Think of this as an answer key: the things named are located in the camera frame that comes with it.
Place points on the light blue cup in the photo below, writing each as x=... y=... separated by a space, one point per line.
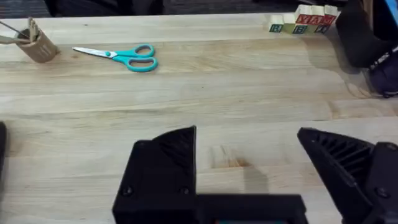
x=393 y=7

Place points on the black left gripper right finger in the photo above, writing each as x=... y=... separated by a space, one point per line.
x=348 y=168

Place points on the dark blue cup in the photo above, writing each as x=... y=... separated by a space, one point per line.
x=387 y=79

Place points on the stack of wooden toy blocks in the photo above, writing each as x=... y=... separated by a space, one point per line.
x=306 y=20

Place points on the brown cardboard tube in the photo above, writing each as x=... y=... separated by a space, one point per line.
x=38 y=46

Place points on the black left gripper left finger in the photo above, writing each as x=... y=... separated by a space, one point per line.
x=158 y=174

